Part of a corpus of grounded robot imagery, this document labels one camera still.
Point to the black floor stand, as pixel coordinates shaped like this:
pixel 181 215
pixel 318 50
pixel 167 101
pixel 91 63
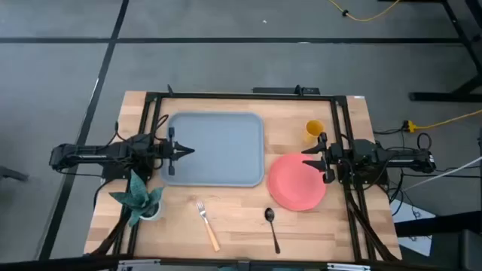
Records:
pixel 463 41

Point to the black aluminium table frame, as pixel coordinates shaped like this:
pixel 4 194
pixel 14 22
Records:
pixel 244 96

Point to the red round plate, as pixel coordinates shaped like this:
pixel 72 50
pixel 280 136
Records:
pixel 293 184

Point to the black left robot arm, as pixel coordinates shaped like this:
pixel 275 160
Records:
pixel 94 152

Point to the black spoon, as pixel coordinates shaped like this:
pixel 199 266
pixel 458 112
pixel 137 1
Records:
pixel 272 229

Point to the white plant pot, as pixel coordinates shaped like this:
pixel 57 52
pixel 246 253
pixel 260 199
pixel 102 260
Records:
pixel 156 214

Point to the black overhead rail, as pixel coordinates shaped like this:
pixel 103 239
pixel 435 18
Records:
pixel 75 262

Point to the left arm's black gripper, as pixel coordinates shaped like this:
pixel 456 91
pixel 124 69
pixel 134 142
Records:
pixel 171 165

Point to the white paper sheet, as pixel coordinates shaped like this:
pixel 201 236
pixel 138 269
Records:
pixel 412 218

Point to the grey plastic tray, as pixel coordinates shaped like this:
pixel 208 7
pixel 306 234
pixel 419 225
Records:
pixel 218 148

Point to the right arm's black gripper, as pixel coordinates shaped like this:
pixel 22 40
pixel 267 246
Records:
pixel 330 175

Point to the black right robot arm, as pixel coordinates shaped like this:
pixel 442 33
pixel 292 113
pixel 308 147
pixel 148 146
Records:
pixel 391 158

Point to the green artificial plant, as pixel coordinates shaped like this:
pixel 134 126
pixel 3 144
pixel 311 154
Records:
pixel 137 195

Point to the yellow plastic cup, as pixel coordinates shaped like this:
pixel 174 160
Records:
pixel 313 130

